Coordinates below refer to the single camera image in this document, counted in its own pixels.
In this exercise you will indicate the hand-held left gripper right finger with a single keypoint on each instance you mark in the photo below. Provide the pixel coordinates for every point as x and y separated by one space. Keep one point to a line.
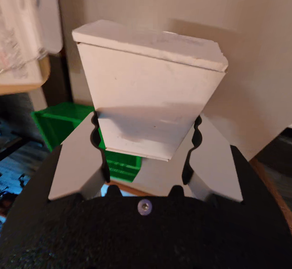
214 164

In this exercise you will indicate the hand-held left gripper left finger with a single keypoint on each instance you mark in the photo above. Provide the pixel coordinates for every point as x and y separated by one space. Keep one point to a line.
77 159

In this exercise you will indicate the green plastic bin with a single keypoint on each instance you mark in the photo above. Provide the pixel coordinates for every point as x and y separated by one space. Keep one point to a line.
59 123

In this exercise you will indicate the white cardboard mailer box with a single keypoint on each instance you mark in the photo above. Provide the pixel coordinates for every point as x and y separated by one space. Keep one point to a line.
148 86

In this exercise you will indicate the grey desk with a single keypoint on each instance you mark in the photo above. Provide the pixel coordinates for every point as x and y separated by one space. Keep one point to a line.
251 45

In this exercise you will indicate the printed instruction sheet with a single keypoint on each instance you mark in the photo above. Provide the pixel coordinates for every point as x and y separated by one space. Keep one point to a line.
16 34

